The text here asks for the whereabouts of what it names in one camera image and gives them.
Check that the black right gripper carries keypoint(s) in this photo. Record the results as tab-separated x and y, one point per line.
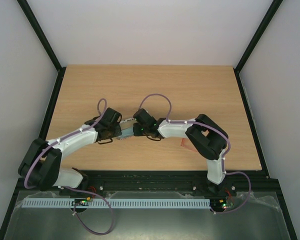
137	129

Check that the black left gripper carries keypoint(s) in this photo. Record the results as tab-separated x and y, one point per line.
118	132

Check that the light blue cleaning cloth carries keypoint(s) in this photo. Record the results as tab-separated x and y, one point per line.
126	133

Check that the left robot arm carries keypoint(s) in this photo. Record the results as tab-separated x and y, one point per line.
41	165

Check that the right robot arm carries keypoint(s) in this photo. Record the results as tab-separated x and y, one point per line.
210	141

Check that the white slotted cable duct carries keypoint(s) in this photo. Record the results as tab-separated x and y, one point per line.
117	203

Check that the metal base plate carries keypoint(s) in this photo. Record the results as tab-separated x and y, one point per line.
247	217

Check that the black enclosure frame post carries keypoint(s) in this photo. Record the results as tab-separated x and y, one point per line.
30	16

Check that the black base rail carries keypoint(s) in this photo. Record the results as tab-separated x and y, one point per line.
195	182

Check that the right black frame post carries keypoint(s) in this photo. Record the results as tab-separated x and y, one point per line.
270	13

